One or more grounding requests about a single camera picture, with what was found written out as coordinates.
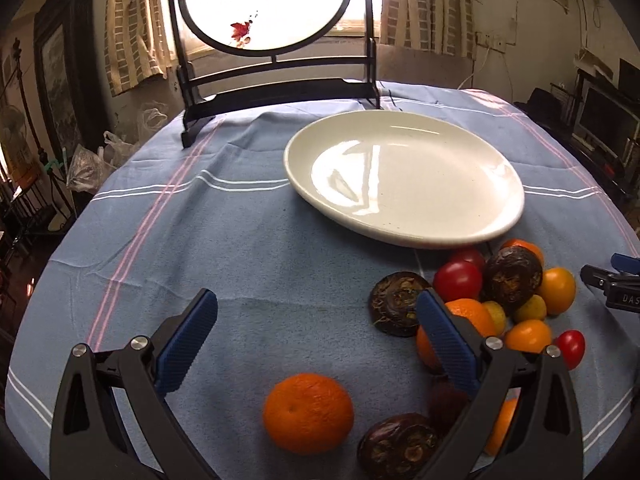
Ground clear plastic bags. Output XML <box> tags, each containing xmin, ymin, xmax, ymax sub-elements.
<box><xmin>65</xmin><ymin>102</ymin><xmax>166</xmax><ymax>193</ymax></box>

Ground white wall outlet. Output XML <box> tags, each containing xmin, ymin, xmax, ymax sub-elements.
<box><xmin>475</xmin><ymin>31</ymin><xmax>516</xmax><ymax>50</ymax></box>

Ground white power cable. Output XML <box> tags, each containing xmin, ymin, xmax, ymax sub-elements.
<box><xmin>457</xmin><ymin>47</ymin><xmax>491</xmax><ymax>90</ymax></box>

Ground dark brown water chestnut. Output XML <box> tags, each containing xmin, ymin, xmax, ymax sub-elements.
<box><xmin>369</xmin><ymin>271</ymin><xmax>433</xmax><ymax>337</ymax></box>
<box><xmin>481</xmin><ymin>247</ymin><xmax>543</xmax><ymax>316</ymax></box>
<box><xmin>357</xmin><ymin>414</ymin><xmax>443</xmax><ymax>480</ymax></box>

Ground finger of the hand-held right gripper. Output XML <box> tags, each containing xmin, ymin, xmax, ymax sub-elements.
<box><xmin>580</xmin><ymin>263</ymin><xmax>640</xmax><ymax>293</ymax></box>
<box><xmin>611</xmin><ymin>253</ymin><xmax>640</xmax><ymax>276</ymax></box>

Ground yellow-orange tomato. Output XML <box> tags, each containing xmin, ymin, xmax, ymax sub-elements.
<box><xmin>481</xmin><ymin>301</ymin><xmax>507</xmax><ymax>337</ymax></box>

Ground dark framed painting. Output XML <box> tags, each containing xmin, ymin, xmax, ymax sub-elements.
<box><xmin>32</xmin><ymin>0</ymin><xmax>108</xmax><ymax>161</ymax></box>

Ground small yellow plum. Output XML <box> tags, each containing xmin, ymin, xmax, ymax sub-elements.
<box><xmin>513</xmin><ymin>294</ymin><xmax>547</xmax><ymax>323</ymax></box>

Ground bright window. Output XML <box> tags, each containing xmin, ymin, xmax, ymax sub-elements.
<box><xmin>165</xmin><ymin>0</ymin><xmax>391</xmax><ymax>61</ymax></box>

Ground white round plate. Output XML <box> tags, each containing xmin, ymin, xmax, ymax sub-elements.
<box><xmin>284</xmin><ymin>111</ymin><xmax>526</xmax><ymax>249</ymax></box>

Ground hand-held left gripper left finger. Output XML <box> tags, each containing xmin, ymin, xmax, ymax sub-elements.
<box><xmin>49</xmin><ymin>288</ymin><xmax>219</xmax><ymax>480</ymax></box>

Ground dark red plum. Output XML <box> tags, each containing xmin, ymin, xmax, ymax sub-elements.
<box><xmin>429</xmin><ymin>375</ymin><xmax>473</xmax><ymax>436</ymax></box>

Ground dark coat stand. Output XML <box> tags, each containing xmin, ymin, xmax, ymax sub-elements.
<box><xmin>10</xmin><ymin>35</ymin><xmax>71</xmax><ymax>221</ymax></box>

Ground smooth orange tomato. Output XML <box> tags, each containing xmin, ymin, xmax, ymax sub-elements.
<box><xmin>504</xmin><ymin>320</ymin><xmax>553</xmax><ymax>354</ymax></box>
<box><xmin>484</xmin><ymin>397</ymin><xmax>518</xmax><ymax>457</ymax></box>
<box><xmin>537</xmin><ymin>267</ymin><xmax>577</xmax><ymax>316</ymax></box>

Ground round bird painting table screen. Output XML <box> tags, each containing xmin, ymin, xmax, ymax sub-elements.
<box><xmin>165</xmin><ymin>0</ymin><xmax>383</xmax><ymax>148</ymax></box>

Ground computer monitor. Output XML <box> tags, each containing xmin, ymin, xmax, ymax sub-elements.
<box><xmin>572</xmin><ymin>82</ymin><xmax>640</xmax><ymax>156</ymax></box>

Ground orange mandarin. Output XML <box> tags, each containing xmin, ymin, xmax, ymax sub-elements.
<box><xmin>416</xmin><ymin>298</ymin><xmax>497</xmax><ymax>376</ymax></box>
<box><xmin>263</xmin><ymin>373</ymin><xmax>355</xmax><ymax>456</ymax></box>
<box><xmin>500</xmin><ymin>238</ymin><xmax>545</xmax><ymax>266</ymax></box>

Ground red cherry tomato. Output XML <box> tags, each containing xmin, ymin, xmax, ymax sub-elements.
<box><xmin>447</xmin><ymin>246</ymin><xmax>487</xmax><ymax>268</ymax></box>
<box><xmin>433</xmin><ymin>261</ymin><xmax>483</xmax><ymax>302</ymax></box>
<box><xmin>556</xmin><ymin>329</ymin><xmax>586</xmax><ymax>371</ymax></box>

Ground blue plaid tablecloth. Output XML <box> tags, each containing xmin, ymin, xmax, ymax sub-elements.
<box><xmin>5</xmin><ymin>80</ymin><xmax>640</xmax><ymax>480</ymax></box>

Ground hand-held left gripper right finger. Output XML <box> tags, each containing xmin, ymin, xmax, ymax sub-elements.
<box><xmin>416</xmin><ymin>288</ymin><xmax>585</xmax><ymax>480</ymax></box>

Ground checked beige curtain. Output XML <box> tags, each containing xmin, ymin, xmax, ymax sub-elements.
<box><xmin>377</xmin><ymin>0</ymin><xmax>476</xmax><ymax>58</ymax></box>
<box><xmin>104</xmin><ymin>0</ymin><xmax>173</xmax><ymax>97</ymax></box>

